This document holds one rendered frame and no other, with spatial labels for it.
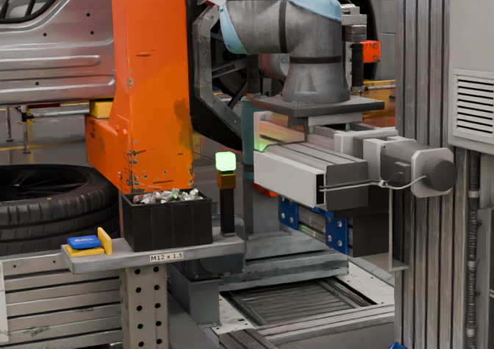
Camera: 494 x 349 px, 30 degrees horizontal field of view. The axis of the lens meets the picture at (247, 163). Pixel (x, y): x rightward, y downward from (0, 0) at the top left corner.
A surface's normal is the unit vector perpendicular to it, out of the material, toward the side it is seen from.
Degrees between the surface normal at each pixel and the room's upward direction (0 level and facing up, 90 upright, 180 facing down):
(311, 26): 90
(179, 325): 0
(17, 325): 90
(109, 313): 90
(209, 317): 90
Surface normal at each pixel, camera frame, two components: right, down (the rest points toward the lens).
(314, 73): -0.14, -0.11
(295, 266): 0.35, 0.17
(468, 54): -0.91, 0.10
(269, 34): -0.15, 0.41
